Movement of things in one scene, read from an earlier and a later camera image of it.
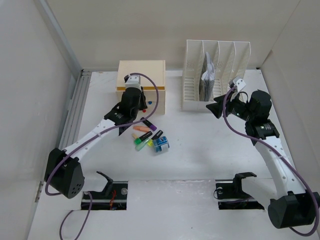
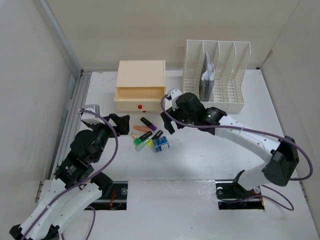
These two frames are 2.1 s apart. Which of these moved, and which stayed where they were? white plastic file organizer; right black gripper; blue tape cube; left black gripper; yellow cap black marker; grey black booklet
Moved: right black gripper; left black gripper
Stayed: white plastic file organizer; yellow cap black marker; blue tape cube; grey black booklet
